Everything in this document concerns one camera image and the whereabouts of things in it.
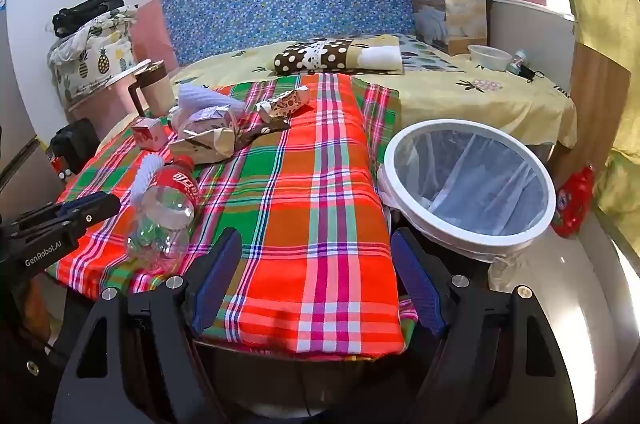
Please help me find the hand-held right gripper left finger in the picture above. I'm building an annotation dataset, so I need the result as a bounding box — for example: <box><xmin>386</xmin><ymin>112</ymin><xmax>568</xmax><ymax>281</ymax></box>
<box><xmin>52</xmin><ymin>226</ymin><xmax>244</xmax><ymax>424</ymax></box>

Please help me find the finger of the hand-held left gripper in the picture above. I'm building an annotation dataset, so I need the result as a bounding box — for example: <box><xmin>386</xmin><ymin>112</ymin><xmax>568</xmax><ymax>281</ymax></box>
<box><xmin>27</xmin><ymin>192</ymin><xmax>122</xmax><ymax>250</ymax></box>
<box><xmin>10</xmin><ymin>200</ymin><xmax>83</xmax><ymax>230</ymax></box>

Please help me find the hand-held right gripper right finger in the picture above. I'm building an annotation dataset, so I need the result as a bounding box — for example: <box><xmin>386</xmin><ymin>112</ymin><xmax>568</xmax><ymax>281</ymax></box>
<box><xmin>390</xmin><ymin>228</ymin><xmax>586</xmax><ymax>424</ymax></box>

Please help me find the white foam net sleeve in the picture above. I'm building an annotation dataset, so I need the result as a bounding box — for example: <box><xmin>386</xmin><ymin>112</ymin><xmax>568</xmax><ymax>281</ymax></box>
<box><xmin>131</xmin><ymin>152</ymin><xmax>166</xmax><ymax>207</ymax></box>

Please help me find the clear plastic bottle red label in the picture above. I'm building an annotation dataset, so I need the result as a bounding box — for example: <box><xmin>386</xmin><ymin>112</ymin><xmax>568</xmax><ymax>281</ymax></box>
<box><xmin>125</xmin><ymin>155</ymin><xmax>201</xmax><ymax>262</ymax></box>

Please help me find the red drink carton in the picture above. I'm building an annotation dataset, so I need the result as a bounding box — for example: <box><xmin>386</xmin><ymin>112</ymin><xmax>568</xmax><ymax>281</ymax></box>
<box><xmin>130</xmin><ymin>116</ymin><xmax>168</xmax><ymax>151</ymax></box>

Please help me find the white trash bin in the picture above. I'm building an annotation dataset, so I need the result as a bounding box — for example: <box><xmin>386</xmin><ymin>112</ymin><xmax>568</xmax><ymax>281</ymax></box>
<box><xmin>376</xmin><ymin>119</ymin><xmax>557</xmax><ymax>262</ymax></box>

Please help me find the beige paper wrapper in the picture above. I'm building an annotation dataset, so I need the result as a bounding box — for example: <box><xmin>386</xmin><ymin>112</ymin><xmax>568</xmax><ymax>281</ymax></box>
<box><xmin>169</xmin><ymin>126</ymin><xmax>236</xmax><ymax>165</ymax></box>

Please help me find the dark brown wrapper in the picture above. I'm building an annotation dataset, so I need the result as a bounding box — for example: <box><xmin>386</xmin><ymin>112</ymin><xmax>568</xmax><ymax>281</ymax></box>
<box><xmin>232</xmin><ymin>119</ymin><xmax>291</xmax><ymax>152</ymax></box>

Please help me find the patterned snack wrapper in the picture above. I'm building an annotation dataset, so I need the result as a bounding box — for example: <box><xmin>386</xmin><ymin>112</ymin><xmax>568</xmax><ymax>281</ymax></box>
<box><xmin>256</xmin><ymin>86</ymin><xmax>311</xmax><ymax>122</ymax></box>

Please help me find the pink storage box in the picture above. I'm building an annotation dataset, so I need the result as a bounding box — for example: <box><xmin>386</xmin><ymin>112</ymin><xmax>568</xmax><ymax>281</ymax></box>
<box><xmin>67</xmin><ymin>59</ymin><xmax>152</xmax><ymax>142</ymax></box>

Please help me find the plaid cloth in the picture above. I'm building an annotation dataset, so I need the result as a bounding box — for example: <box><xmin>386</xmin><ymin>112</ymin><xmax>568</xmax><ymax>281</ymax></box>
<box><xmin>45</xmin><ymin>73</ymin><xmax>420</xmax><ymax>361</ymax></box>

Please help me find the grey refrigerator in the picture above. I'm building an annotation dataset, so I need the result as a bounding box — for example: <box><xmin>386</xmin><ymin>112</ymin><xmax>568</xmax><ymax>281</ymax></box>
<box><xmin>0</xmin><ymin>0</ymin><xmax>51</xmax><ymax>225</ymax></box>

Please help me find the beige mug brown lid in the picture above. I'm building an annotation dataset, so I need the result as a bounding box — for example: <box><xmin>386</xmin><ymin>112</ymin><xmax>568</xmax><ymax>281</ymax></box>
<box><xmin>129</xmin><ymin>60</ymin><xmax>175</xmax><ymax>118</ymax></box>

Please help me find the red detergent bottle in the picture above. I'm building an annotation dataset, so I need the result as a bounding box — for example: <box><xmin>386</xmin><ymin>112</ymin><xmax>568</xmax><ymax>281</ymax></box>
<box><xmin>551</xmin><ymin>164</ymin><xmax>597</xmax><ymax>240</ymax></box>

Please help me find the yellow bed sheet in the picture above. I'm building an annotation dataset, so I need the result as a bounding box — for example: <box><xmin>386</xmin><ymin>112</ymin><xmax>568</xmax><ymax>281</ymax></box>
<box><xmin>97</xmin><ymin>33</ymin><xmax>578</xmax><ymax>150</ymax></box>

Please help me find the black duffel bag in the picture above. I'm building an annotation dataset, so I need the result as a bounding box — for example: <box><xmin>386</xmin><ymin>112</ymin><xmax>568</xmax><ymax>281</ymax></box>
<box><xmin>52</xmin><ymin>0</ymin><xmax>126</xmax><ymax>37</ymax></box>

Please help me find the leaf print pillow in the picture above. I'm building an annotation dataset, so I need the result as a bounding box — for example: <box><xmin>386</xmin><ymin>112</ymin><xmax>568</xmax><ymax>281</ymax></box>
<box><xmin>397</xmin><ymin>35</ymin><xmax>468</xmax><ymax>72</ymax></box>

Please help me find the brown polka dot pillow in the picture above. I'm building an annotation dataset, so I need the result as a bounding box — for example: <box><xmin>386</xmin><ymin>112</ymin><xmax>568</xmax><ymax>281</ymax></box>
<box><xmin>273</xmin><ymin>35</ymin><xmax>403</xmax><ymax>75</ymax></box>

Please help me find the small green bottle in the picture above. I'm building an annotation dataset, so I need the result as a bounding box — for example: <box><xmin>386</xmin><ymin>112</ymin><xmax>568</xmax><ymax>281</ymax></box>
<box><xmin>507</xmin><ymin>49</ymin><xmax>530</xmax><ymax>75</ymax></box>

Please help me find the wooden board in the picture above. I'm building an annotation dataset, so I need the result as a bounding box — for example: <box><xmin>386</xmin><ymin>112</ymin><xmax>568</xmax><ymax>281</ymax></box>
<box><xmin>550</xmin><ymin>41</ymin><xmax>633</xmax><ymax>190</ymax></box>

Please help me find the white cabinet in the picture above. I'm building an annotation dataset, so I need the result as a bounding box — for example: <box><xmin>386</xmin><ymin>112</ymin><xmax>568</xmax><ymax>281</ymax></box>
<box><xmin>487</xmin><ymin>0</ymin><xmax>576</xmax><ymax>102</ymax></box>

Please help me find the beige bedding box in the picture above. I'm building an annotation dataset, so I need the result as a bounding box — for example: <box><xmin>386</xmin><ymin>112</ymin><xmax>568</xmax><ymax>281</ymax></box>
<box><xmin>438</xmin><ymin>0</ymin><xmax>489</xmax><ymax>57</ymax></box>

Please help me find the dark blue bedding box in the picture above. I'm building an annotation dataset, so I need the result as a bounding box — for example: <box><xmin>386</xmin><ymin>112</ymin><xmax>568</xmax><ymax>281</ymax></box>
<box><xmin>404</xmin><ymin>0</ymin><xmax>451</xmax><ymax>51</ymax></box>

